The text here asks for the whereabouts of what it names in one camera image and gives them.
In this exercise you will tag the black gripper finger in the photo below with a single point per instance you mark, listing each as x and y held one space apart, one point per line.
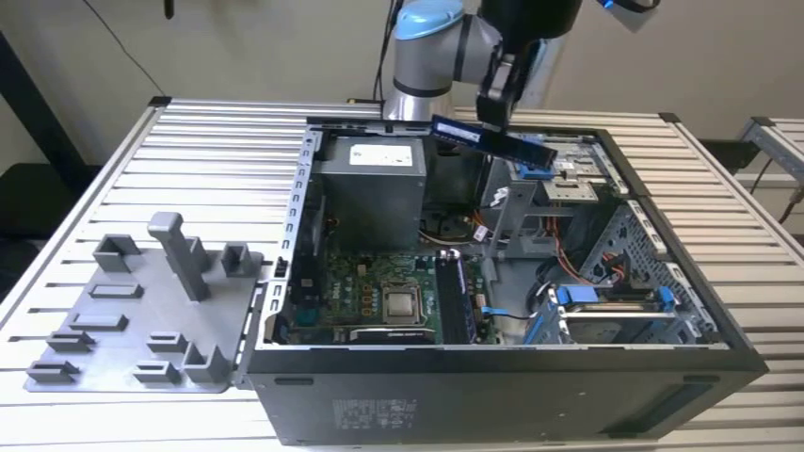
533 61
496 106

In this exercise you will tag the blue RAM stick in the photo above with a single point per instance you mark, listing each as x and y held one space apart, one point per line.
528 150

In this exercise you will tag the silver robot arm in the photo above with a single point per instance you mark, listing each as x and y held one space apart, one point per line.
427 56

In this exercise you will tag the black RAM slot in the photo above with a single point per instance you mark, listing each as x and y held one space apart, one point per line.
449 296

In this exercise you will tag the blue drive bay latch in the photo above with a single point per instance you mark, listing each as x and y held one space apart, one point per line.
533 172

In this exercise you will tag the grey metal drive cage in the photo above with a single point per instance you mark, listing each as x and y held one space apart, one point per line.
521 207

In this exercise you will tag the black table corner cap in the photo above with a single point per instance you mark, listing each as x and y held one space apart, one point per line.
669 117
160 101

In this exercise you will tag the black cooler fan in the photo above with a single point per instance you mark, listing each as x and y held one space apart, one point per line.
449 228

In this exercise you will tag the grey power supply unit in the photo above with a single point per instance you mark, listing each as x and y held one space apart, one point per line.
371 207

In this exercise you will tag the metal slat side table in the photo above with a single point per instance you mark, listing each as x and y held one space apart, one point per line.
779 136

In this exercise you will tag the hard disk in blue carrier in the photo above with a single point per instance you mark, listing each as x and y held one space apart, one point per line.
575 295

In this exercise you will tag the green motherboard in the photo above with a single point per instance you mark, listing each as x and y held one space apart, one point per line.
352 282

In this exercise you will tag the silver CPU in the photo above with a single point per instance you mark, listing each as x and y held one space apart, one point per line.
401 306

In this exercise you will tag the short black rod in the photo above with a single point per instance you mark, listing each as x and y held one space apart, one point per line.
168 9

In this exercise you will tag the black PC case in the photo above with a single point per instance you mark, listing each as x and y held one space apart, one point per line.
440 395

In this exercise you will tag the grey parts rack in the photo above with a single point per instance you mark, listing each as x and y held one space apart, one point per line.
157 301

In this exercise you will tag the black frame post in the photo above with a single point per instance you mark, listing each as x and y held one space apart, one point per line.
37 103

